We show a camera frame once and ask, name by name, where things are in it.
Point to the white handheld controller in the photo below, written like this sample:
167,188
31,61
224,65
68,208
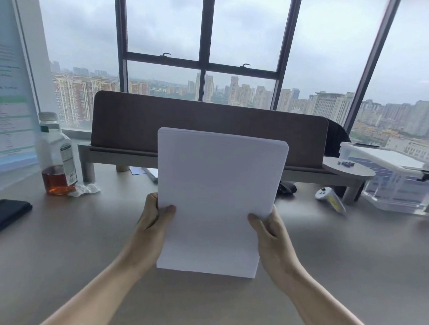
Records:
330,198

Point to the person's right hand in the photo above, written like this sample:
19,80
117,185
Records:
276,244

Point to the brown desk divider panel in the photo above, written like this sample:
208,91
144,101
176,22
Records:
202,127

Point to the clear plastic storage box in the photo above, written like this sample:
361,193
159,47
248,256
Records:
398,179

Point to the person's left forearm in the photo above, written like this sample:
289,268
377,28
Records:
94,291

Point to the person's right thumb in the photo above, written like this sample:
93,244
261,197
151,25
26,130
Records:
256,223

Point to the plastic bottle with amber drink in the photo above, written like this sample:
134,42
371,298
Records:
57,154

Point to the small dark item on shelf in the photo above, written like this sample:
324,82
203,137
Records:
346,163

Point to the black computer mouse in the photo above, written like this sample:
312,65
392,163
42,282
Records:
287,188

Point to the person's left hand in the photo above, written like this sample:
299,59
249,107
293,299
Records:
151,222

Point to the person's left thumb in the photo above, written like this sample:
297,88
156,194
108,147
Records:
167,212

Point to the black office chair back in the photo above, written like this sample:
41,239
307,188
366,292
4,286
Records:
337,137

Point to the computer monitor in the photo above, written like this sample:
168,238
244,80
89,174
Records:
7,82

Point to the crumpled clear plastic wrapper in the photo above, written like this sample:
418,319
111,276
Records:
86,189

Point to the stack of white paper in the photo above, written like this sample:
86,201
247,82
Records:
215,200

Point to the blue card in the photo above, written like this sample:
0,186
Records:
138,170

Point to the grey desk shelf riser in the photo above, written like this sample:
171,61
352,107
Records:
236,167

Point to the dark window frame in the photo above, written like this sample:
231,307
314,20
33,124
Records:
207,40

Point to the person's right forearm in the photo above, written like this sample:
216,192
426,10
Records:
328,309

